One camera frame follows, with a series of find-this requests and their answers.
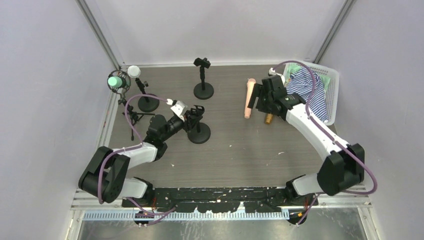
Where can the gold microphone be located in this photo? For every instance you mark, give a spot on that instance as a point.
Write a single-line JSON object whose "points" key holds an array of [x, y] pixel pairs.
{"points": [[268, 118]]}

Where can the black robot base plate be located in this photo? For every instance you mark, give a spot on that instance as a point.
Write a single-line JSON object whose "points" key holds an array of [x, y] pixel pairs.
{"points": [[266, 199]]}

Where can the black stand with clip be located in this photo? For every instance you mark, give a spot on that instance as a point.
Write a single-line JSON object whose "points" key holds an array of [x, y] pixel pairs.
{"points": [[203, 90]]}

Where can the white microphone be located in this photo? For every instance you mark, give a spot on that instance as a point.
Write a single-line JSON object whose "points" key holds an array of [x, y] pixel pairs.
{"points": [[133, 71]]}

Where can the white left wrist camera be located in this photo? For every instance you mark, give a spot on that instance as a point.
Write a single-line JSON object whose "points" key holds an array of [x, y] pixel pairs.
{"points": [[178, 107]]}

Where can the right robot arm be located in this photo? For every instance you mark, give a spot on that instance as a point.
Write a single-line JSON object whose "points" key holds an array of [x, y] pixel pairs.
{"points": [[342, 162]]}

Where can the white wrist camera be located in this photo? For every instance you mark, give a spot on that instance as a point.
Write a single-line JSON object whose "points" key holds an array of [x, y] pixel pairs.
{"points": [[273, 72], [178, 107]]}

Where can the green cloth in basket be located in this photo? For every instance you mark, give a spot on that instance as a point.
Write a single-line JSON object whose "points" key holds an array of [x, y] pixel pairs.
{"points": [[293, 68]]}

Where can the aluminium frame rail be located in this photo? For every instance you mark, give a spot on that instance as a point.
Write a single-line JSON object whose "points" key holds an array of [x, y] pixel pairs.
{"points": [[106, 171]]}

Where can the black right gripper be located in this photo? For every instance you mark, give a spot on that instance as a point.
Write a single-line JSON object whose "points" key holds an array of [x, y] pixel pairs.
{"points": [[265, 93]]}

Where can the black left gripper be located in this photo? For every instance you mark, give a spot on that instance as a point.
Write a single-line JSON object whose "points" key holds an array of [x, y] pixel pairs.
{"points": [[191, 118]]}

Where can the green microphone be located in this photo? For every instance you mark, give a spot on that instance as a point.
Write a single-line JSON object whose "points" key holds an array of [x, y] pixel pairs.
{"points": [[115, 82]]}

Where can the black shock mount stand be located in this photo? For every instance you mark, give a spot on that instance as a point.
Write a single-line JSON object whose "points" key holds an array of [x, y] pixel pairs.
{"points": [[202, 132]]}

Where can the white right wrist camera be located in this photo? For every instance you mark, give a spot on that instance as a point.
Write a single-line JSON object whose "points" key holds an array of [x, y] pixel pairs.
{"points": [[273, 72]]}

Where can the white plastic basket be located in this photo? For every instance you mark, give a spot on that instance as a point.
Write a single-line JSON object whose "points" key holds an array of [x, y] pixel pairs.
{"points": [[323, 103]]}

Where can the pink microphone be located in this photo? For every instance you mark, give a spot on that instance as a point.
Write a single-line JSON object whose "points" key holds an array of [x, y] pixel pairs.
{"points": [[250, 86]]}

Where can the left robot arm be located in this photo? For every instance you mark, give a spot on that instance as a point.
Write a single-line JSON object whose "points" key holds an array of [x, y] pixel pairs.
{"points": [[151, 149]]}

